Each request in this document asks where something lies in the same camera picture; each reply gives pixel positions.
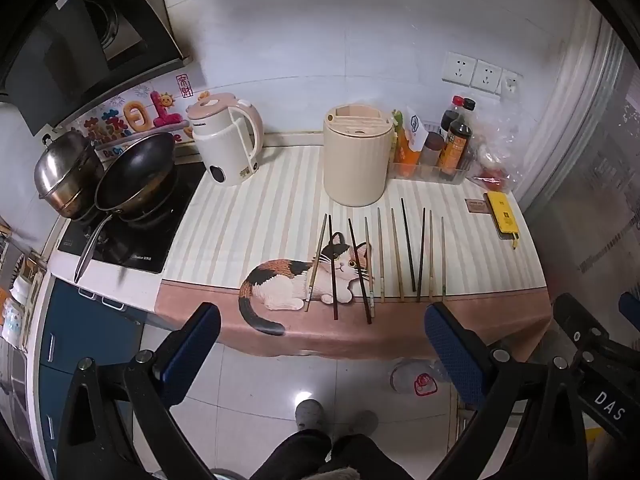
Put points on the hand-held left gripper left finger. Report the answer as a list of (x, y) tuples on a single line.
[(192, 345)]

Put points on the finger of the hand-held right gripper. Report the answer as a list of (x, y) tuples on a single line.
[(575, 320), (631, 302)]

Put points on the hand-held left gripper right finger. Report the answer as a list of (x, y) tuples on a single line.
[(450, 345)]

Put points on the dark wooden chopstick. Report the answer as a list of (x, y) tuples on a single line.
[(421, 255), (359, 270), (408, 245), (333, 270)]

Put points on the beige round utensil holder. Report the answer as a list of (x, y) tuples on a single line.
[(355, 165)]

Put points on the clear plastic bottle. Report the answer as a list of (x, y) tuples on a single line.
[(420, 377)]

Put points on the black induction cooktop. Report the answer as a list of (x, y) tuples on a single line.
[(135, 245)]

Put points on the grey slipper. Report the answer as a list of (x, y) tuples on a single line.
[(364, 422), (310, 414)]

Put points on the blue kitchen cabinet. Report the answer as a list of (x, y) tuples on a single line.
[(75, 330)]

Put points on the brown card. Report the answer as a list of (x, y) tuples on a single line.
[(476, 205)]

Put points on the glass sliding door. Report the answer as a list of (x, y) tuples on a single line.
[(600, 160)]

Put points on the cat print striped tablecloth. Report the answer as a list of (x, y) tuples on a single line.
[(260, 200)]

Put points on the person's dark trousers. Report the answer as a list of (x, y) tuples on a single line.
[(330, 455)]

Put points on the clear plastic organizer tray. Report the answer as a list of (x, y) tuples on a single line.
[(425, 172)]

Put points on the white patterned container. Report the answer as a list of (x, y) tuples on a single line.
[(17, 310)]

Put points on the black frying pan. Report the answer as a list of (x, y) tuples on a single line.
[(135, 170)]

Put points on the clear plastic bag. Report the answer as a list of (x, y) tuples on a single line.
[(492, 155)]

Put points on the orange label sauce bottle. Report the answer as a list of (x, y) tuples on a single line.
[(455, 147)]

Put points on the brown capped seasoning jar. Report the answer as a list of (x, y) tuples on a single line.
[(433, 147)]

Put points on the orange bottle with green cap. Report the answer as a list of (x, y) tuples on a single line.
[(404, 150)]

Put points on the beige and white electric kettle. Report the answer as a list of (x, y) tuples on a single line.
[(222, 145)]

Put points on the stainless steel pot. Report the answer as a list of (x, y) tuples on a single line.
[(65, 170)]

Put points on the white paper packet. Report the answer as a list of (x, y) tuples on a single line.
[(417, 127)]

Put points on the dark bottle with red cap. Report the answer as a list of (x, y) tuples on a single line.
[(452, 112)]

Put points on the dark bottle with black cap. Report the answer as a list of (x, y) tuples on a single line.
[(469, 106)]

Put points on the black range hood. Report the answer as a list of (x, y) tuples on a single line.
[(75, 45)]

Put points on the colourful wall stickers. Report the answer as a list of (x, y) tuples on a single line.
[(137, 115)]

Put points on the white wall socket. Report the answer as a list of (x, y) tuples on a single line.
[(486, 76), (459, 68), (510, 83)]

